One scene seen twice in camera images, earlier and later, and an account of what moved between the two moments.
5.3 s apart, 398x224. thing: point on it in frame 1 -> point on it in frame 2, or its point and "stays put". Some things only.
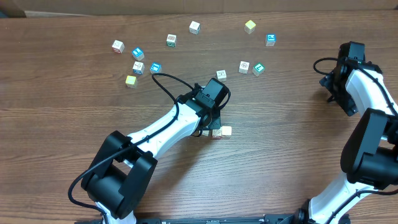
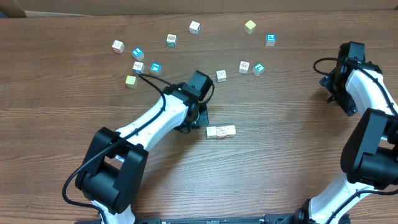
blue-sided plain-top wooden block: [244, 66] stays put
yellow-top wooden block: [131, 81] stays put
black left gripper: [216, 121] -> [204, 117]
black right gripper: [347, 104] stays put
